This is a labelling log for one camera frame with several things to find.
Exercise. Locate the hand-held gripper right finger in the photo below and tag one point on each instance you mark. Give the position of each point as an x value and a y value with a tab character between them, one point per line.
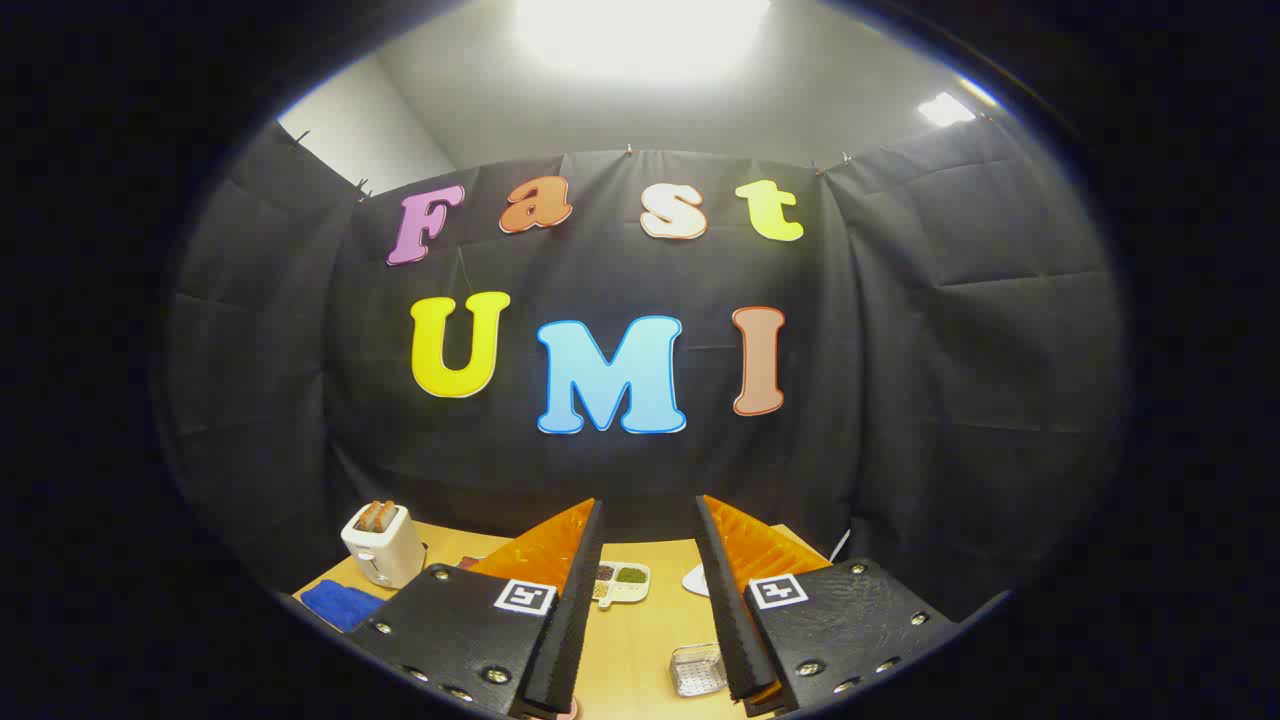
728	620

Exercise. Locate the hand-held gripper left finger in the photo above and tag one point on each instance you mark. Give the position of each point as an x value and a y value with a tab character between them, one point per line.
572	620

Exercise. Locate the white coaster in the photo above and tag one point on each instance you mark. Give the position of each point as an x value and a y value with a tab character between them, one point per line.
697	580

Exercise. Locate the white divided dish with beans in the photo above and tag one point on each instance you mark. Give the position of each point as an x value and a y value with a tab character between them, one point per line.
625	580

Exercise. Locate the white toaster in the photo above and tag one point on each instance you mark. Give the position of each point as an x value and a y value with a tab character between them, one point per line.
385	550

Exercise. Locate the toast slices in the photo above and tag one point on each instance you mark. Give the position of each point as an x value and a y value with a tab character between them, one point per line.
375	515

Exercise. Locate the blue towel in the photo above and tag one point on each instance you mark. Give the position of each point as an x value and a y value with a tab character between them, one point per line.
340	605

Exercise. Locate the black backdrop cloth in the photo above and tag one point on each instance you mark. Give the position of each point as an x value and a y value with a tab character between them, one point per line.
900	350

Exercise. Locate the small ceiling light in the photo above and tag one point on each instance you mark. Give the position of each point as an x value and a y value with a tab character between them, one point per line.
945	109

